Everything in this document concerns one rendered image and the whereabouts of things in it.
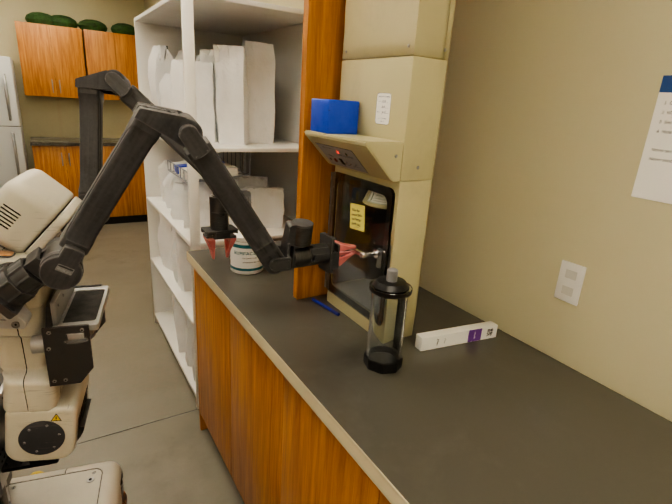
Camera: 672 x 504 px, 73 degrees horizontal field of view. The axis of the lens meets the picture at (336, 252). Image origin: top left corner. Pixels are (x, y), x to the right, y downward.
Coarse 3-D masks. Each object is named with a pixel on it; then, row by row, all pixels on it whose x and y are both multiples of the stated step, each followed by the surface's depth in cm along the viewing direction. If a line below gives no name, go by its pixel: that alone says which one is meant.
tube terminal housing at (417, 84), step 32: (352, 64) 129; (384, 64) 117; (416, 64) 109; (352, 96) 131; (416, 96) 112; (384, 128) 120; (416, 128) 115; (416, 160) 118; (416, 192) 122; (416, 224) 125; (416, 256) 129; (416, 288) 133
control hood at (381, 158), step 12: (312, 132) 130; (336, 144) 122; (348, 144) 116; (360, 144) 111; (372, 144) 109; (384, 144) 111; (396, 144) 113; (324, 156) 138; (360, 156) 117; (372, 156) 112; (384, 156) 112; (396, 156) 114; (348, 168) 132; (372, 168) 118; (384, 168) 114; (396, 168) 116; (396, 180) 117
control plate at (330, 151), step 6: (318, 144) 133; (324, 144) 129; (324, 150) 133; (330, 150) 130; (336, 150) 126; (342, 150) 123; (348, 150) 120; (330, 156) 134; (336, 156) 130; (342, 156) 127; (348, 156) 123; (354, 156) 120; (336, 162) 135; (348, 162) 127; (354, 162) 124; (354, 168) 128; (360, 168) 124
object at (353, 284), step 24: (336, 192) 142; (360, 192) 131; (384, 192) 121; (336, 216) 144; (384, 216) 122; (336, 240) 145; (360, 240) 134; (384, 240) 124; (360, 264) 135; (384, 264) 125; (336, 288) 149; (360, 288) 137; (360, 312) 138
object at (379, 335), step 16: (384, 304) 112; (400, 304) 112; (384, 320) 113; (400, 320) 114; (368, 336) 118; (384, 336) 114; (400, 336) 116; (368, 352) 119; (384, 352) 115; (400, 352) 118
